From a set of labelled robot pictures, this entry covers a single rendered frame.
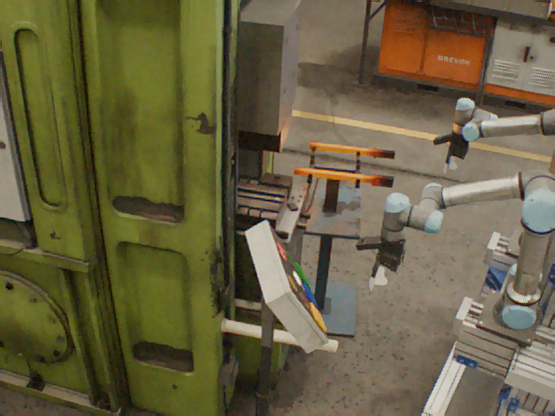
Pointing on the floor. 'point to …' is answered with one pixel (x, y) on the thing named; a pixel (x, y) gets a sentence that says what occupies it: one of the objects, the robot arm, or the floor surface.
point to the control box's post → (266, 366)
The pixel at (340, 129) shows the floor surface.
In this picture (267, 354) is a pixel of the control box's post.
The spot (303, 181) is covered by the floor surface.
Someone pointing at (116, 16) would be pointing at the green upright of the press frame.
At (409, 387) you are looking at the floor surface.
